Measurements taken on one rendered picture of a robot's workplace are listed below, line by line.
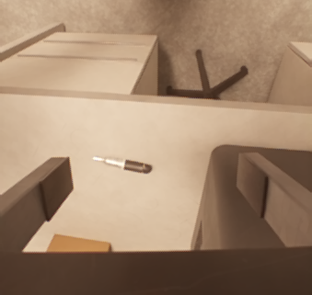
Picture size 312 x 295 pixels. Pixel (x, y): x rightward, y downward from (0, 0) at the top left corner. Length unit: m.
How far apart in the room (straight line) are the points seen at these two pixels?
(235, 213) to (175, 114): 0.21
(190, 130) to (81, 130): 0.24
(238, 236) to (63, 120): 0.41
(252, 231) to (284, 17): 1.16
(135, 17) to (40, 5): 0.52
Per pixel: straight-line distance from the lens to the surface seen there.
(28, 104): 0.55
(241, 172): 0.16
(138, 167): 0.52
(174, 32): 1.31
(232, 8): 1.31
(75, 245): 0.95
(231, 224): 0.36
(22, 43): 1.13
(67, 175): 0.17
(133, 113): 0.46
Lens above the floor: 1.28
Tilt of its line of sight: 51 degrees down
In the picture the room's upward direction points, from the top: 169 degrees counter-clockwise
